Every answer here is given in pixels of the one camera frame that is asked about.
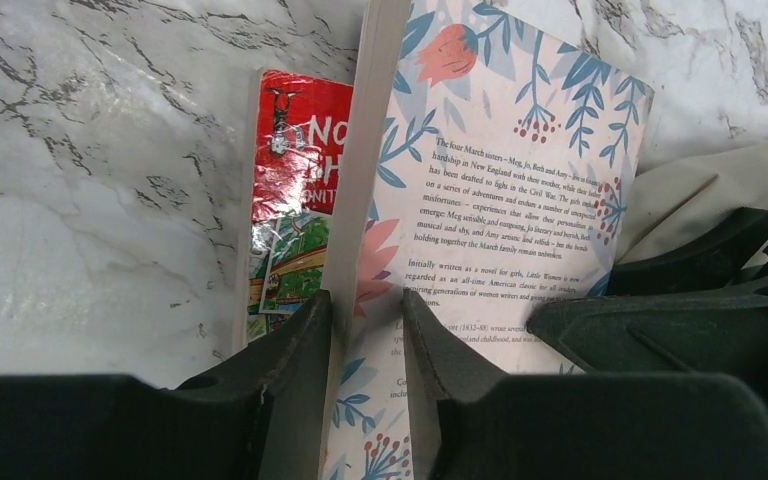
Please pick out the red cover book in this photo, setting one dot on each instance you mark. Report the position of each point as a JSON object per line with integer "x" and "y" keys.
{"x": 295, "y": 144}

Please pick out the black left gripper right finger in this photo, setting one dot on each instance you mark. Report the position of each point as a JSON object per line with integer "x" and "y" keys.
{"x": 468, "y": 419}

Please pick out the cream canvas backpack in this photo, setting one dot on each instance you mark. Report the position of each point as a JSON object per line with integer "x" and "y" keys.
{"x": 675, "y": 203}

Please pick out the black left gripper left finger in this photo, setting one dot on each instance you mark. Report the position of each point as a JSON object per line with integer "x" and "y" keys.
{"x": 257, "y": 415}

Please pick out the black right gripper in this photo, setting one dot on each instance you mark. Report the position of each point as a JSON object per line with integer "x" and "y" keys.
{"x": 701, "y": 308}

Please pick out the floral cover book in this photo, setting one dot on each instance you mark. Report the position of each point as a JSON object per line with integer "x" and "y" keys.
{"x": 487, "y": 167}

